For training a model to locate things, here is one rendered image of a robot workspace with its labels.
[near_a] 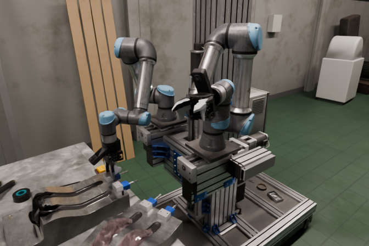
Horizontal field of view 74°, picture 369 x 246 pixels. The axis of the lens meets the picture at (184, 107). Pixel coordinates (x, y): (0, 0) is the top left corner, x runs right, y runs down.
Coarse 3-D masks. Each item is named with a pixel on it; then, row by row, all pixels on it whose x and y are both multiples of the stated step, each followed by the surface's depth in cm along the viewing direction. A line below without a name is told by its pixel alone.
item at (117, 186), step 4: (136, 180) 130; (112, 184) 124; (116, 184) 123; (120, 184) 123; (124, 184) 125; (128, 184) 125; (116, 188) 121; (120, 188) 122; (124, 188) 124; (128, 188) 126; (116, 192) 121
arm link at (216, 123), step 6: (222, 108) 95; (228, 108) 96; (216, 114) 96; (222, 114) 95; (228, 114) 97; (216, 120) 97; (222, 120) 96; (228, 120) 98; (216, 126) 98; (222, 126) 97
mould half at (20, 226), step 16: (96, 176) 134; (32, 192) 115; (64, 192) 120; (96, 192) 122; (112, 192) 122; (96, 208) 112; (112, 208) 117; (16, 224) 106; (32, 224) 106; (48, 224) 98; (64, 224) 103; (80, 224) 108; (96, 224) 113; (16, 240) 99; (32, 240) 99; (48, 240) 100; (64, 240) 105
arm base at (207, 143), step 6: (204, 132) 131; (222, 132) 131; (204, 138) 132; (210, 138) 130; (216, 138) 129; (222, 138) 131; (204, 144) 131; (210, 144) 130; (216, 144) 129; (222, 144) 131; (210, 150) 130; (216, 150) 130
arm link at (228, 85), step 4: (220, 80) 96; (224, 80) 95; (228, 80) 97; (220, 84) 91; (224, 84) 92; (228, 84) 94; (232, 84) 97; (228, 88) 92; (232, 88) 96; (228, 92) 92; (232, 92) 96; (228, 96) 93; (224, 100) 93; (228, 100) 94
